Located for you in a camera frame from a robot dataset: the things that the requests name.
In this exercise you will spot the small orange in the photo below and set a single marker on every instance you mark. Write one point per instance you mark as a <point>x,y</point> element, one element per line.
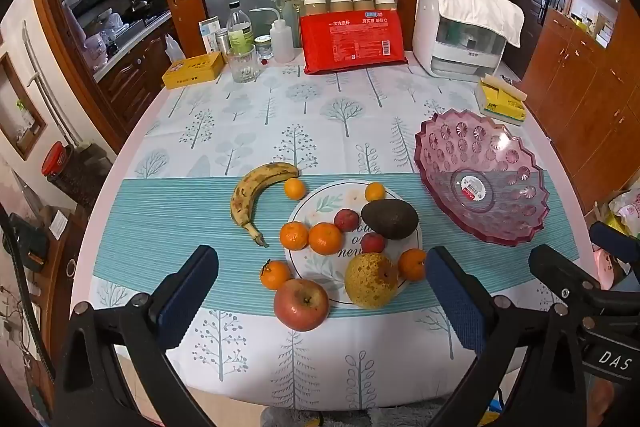
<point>374,192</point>
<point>294,188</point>

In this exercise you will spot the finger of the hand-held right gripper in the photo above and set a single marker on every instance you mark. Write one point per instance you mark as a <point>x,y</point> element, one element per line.
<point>555,264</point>
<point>612,234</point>

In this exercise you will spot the wooden floor cabinet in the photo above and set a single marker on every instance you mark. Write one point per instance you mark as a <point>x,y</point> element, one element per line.
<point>585,97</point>

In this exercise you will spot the metal can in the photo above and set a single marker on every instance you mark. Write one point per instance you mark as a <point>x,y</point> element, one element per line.
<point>221,41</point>

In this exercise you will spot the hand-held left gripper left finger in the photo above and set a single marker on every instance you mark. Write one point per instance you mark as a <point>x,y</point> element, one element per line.
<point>185,302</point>

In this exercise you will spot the small glass jar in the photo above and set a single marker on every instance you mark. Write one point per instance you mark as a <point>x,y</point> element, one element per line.
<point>263,49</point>

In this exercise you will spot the dark avocado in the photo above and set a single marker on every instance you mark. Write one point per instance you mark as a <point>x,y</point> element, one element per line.
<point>390,219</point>

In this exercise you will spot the red apple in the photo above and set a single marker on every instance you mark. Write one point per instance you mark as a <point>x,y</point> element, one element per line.
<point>301,304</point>

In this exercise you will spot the glass bottle green label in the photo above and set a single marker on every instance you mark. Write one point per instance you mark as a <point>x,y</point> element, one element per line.
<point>239,32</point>

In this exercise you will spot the pink plastic fruit bowl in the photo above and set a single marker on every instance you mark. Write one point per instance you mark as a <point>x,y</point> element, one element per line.
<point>480,157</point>

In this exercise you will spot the dark entrance door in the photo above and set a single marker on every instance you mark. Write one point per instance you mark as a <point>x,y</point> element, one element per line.
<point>535,7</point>

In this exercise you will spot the mandarin with stem leaf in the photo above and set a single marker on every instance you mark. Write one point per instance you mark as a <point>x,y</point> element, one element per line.
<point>275,275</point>

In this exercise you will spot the white countertop appliance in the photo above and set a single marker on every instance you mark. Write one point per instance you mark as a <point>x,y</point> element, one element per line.
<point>452,54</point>

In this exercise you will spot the clear plastic bag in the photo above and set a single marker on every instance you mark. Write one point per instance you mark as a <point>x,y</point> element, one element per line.
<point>173,49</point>

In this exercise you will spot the red paper cup package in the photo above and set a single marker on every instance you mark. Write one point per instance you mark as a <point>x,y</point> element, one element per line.
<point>350,42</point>

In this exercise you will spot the yellow tin box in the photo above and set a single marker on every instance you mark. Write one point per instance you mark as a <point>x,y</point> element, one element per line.
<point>192,71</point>

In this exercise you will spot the yellow pear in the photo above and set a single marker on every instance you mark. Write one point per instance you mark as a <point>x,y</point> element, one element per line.
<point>371,282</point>

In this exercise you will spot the clear drinking glass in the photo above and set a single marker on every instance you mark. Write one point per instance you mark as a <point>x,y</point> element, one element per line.
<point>243,67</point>

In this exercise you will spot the small red fruit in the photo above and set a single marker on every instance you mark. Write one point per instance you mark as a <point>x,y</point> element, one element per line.
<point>346,220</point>
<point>372,243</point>

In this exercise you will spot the red lid jar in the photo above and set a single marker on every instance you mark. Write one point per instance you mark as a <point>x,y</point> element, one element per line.
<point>52,159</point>

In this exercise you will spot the pink plastic stool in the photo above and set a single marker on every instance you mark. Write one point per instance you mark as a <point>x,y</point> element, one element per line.
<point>610,269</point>

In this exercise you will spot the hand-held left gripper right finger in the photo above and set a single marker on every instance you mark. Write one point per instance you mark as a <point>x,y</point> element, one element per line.
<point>455,297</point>

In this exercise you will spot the white cloth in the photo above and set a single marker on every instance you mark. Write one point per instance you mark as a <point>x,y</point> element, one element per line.
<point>480,2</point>

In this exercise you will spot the spotted yellow banana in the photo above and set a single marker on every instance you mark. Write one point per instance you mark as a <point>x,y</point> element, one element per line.
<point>245,199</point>

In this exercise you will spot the white carton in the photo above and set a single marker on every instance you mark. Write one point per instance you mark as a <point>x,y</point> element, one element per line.
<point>207,29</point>

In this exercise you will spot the cardboard box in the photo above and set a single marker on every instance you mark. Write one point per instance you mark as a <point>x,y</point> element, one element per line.
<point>620,212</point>

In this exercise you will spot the yellow tissue pack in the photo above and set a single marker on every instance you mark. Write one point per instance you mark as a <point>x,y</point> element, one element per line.
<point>500,107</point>

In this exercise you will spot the wooden kitchen cabinet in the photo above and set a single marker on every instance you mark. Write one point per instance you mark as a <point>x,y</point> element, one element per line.
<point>130,82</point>

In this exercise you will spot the wooden framed wall niche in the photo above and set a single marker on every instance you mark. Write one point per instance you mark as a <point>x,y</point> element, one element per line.
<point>20,107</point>

